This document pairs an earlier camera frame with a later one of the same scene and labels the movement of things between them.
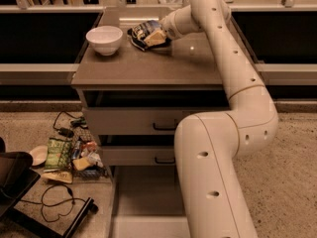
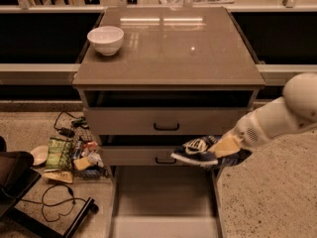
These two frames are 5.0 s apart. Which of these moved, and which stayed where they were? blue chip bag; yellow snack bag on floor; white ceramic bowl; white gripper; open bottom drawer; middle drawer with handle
Moved: blue chip bag; white gripper
Stayed: white ceramic bowl; middle drawer with handle; open bottom drawer; yellow snack bag on floor
